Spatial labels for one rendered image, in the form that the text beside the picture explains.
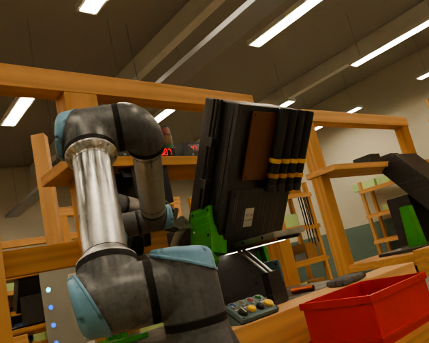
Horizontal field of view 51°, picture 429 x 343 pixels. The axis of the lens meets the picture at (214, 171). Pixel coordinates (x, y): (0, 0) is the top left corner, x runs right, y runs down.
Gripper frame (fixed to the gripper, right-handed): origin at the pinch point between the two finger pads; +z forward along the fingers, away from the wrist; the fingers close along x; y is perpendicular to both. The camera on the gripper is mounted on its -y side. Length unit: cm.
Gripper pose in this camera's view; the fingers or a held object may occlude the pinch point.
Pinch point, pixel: (181, 226)
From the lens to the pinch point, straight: 160.3
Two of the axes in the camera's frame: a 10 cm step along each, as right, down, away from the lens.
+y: 4.7, -8.6, -2.2
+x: -4.5, -4.4, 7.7
